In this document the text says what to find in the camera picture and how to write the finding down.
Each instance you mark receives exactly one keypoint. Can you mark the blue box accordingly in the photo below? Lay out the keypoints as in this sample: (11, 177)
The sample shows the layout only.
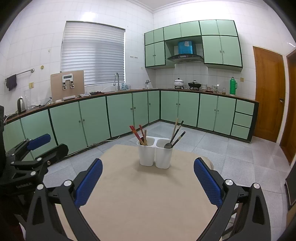
(185, 47)

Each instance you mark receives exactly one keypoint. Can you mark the clear glass pitcher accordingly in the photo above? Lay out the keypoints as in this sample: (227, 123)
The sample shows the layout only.
(27, 99)

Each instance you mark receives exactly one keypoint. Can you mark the wooden door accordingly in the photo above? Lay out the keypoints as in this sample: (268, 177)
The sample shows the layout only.
(291, 115)
(268, 92)

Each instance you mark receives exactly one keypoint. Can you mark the white pot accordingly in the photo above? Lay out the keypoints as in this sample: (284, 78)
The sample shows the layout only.
(179, 83)

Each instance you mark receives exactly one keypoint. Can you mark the metal towel rail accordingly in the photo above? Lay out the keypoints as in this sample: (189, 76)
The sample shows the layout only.
(24, 72)

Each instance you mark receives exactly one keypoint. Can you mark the red chopstick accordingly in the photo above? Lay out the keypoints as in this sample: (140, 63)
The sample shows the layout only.
(141, 133)
(134, 134)

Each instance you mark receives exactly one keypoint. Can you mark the black range hood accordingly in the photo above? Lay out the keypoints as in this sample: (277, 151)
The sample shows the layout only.
(185, 58)

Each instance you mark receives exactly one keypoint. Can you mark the crumpled cloth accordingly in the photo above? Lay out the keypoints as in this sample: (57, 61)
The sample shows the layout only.
(84, 95)

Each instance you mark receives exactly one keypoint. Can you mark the steel electric kettle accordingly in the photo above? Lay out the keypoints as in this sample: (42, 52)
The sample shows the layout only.
(21, 105)

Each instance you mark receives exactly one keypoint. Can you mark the green wall cabinets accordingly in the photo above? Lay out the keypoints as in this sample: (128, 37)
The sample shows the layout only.
(222, 51)

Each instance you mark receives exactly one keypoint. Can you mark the small chrome tap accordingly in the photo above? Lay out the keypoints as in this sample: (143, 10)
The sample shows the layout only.
(148, 82)

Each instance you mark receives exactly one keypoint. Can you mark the black wok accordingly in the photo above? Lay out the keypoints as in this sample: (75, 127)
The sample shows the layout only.
(194, 85)

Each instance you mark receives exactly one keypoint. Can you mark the green thermos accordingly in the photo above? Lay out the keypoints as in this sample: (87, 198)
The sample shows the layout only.
(233, 87)

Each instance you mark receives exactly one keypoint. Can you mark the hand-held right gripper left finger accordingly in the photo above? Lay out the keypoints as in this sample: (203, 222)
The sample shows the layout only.
(89, 183)

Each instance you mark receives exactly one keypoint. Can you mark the brown chopstick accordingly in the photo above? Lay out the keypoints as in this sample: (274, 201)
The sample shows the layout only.
(175, 128)

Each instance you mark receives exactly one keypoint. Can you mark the white flat box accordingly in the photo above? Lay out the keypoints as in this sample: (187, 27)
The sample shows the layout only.
(69, 97)

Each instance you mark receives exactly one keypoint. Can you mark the black and tan chopstick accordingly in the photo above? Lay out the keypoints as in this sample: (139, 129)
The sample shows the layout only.
(178, 129)
(180, 138)

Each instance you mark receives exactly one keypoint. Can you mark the dark towel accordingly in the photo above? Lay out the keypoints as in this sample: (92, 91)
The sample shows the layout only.
(11, 82)

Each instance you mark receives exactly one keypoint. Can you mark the brown wooden board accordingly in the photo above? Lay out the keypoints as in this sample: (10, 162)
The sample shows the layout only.
(78, 83)

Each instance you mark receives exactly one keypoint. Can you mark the white device on board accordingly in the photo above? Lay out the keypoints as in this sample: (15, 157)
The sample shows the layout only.
(67, 76)

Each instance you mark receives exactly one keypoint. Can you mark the white window blind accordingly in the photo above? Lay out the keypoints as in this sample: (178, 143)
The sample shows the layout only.
(92, 53)

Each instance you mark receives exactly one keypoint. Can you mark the green base cabinets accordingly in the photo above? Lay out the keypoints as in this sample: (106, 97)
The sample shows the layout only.
(120, 113)

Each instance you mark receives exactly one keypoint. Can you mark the white two-compartment utensil holder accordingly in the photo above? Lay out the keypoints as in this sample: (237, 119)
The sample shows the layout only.
(146, 155)

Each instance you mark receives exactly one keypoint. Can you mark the chrome kitchen faucet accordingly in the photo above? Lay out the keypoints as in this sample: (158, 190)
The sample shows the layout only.
(118, 83)

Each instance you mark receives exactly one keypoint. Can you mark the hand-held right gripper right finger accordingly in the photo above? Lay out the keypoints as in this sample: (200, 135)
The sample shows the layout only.
(208, 183)

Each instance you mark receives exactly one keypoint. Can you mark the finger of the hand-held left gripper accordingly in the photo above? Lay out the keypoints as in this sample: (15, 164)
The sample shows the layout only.
(39, 141)
(57, 150)

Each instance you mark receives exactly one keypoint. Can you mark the row of seasoning jars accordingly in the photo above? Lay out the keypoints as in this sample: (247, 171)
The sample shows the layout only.
(215, 88)

